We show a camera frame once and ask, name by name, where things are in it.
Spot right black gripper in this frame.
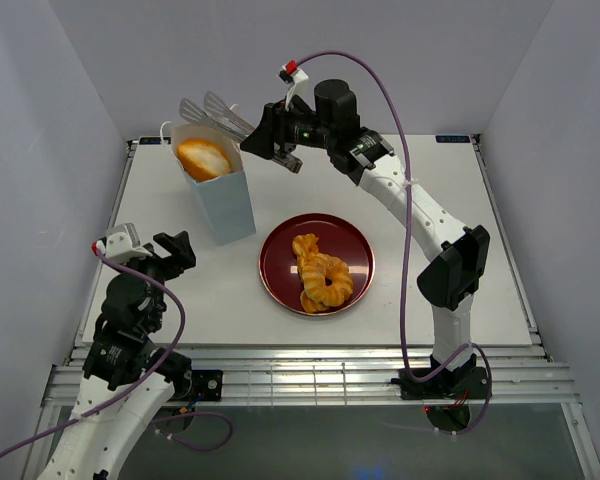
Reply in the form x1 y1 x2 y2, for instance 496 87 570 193
239 95 335 160

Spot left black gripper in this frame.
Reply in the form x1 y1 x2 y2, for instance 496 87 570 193
104 229 196 330

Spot large round bread roll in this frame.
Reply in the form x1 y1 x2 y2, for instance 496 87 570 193
176 138 232 183

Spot metal serving tongs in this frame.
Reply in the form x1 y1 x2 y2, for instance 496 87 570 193
179 91 303 174

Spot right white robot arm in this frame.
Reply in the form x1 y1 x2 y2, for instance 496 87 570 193
240 75 490 397

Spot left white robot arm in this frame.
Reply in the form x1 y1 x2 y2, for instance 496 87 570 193
40 223 196 479

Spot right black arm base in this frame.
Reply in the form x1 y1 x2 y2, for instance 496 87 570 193
390 367 489 401

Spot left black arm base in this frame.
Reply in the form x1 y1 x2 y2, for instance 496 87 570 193
171 370 224 402

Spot light blue paper bag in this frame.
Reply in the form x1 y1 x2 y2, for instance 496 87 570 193
159 121 256 245

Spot small twisted orange bread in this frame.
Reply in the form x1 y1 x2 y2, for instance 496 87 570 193
292 233 319 268

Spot dark red round plate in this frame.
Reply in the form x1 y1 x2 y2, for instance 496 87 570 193
259 213 375 317

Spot right blue table label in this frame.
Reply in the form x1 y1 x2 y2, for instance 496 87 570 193
435 135 471 144

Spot blue table label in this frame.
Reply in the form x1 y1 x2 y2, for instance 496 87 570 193
138 136 170 146
435 135 471 144

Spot left blue table label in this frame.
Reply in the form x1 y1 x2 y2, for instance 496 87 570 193
138 136 170 146

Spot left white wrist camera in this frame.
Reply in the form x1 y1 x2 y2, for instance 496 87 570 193
92 223 153 264

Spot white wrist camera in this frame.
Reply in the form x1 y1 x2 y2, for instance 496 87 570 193
278 60 309 111
92 223 153 264

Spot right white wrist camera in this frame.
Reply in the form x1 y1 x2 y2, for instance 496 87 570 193
278 60 309 111

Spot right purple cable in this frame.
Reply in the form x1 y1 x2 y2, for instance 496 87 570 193
297 50 494 437

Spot purple cable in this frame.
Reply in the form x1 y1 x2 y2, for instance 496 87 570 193
297 50 494 437
0 252 234 480

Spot aluminium frame rail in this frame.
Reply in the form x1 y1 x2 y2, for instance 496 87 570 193
39 344 581 407

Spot large fluted ring bread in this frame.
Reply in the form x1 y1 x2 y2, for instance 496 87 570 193
300 253 354 314

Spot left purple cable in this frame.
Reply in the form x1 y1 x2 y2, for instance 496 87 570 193
0 252 234 480

